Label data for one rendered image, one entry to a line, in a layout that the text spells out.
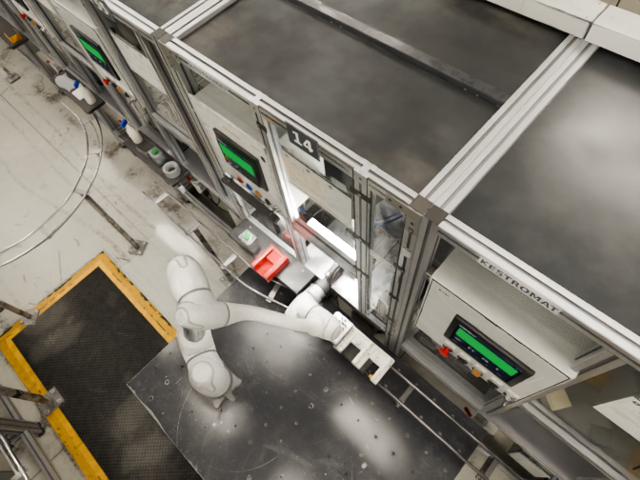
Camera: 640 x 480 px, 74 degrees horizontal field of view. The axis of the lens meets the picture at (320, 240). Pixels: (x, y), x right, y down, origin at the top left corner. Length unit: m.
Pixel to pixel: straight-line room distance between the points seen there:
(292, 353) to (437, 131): 1.48
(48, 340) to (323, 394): 2.24
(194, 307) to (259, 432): 0.90
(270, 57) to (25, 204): 3.43
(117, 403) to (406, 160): 2.69
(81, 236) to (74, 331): 0.84
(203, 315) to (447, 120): 1.05
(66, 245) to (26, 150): 1.27
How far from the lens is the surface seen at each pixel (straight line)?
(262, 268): 2.26
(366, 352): 2.10
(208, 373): 2.13
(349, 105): 1.31
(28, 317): 3.90
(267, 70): 1.46
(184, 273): 1.70
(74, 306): 3.76
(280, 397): 2.30
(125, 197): 4.08
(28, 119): 5.32
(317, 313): 1.91
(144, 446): 3.23
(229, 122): 1.59
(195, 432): 2.39
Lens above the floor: 2.92
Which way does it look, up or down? 62 degrees down
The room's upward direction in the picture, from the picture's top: 11 degrees counter-clockwise
